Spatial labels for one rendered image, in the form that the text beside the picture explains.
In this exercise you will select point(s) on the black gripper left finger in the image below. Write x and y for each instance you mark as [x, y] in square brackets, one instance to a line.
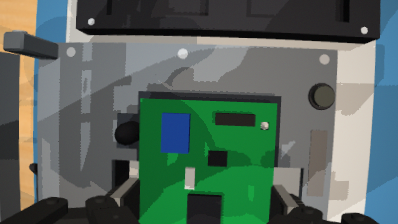
[98, 210]

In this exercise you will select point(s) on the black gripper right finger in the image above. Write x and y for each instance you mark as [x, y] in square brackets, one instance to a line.
[282, 203]

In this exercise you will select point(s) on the green circuit board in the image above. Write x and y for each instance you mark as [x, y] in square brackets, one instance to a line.
[205, 162]

